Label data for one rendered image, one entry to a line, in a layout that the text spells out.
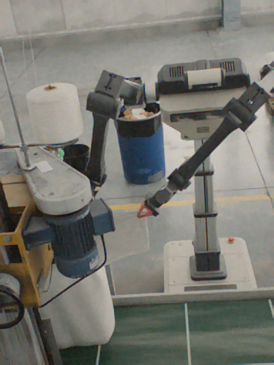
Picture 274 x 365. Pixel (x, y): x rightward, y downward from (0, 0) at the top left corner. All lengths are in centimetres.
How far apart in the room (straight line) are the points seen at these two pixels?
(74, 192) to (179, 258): 161
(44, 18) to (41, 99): 857
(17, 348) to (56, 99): 91
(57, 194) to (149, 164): 277
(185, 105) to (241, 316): 107
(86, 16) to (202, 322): 811
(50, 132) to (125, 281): 190
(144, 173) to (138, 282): 130
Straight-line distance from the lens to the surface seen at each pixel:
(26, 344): 183
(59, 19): 998
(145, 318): 246
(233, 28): 946
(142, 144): 408
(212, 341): 234
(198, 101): 210
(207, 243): 270
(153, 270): 331
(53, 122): 150
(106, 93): 157
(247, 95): 162
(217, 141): 169
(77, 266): 160
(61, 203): 145
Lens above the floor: 214
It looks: 30 degrees down
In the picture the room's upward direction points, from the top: 7 degrees counter-clockwise
